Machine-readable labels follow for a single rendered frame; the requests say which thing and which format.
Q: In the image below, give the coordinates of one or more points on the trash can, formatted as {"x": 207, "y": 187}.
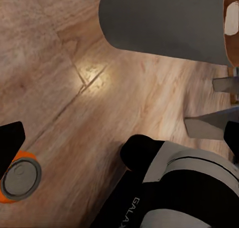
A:
{"x": 186, "y": 29}

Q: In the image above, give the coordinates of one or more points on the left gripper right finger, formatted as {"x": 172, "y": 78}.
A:
{"x": 231, "y": 136}

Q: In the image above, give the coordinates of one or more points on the coffee table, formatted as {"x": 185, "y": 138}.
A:
{"x": 212, "y": 126}

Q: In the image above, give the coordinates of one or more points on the can of soda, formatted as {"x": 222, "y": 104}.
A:
{"x": 21, "y": 179}

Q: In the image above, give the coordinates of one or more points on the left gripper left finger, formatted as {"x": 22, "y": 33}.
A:
{"x": 12, "y": 136}

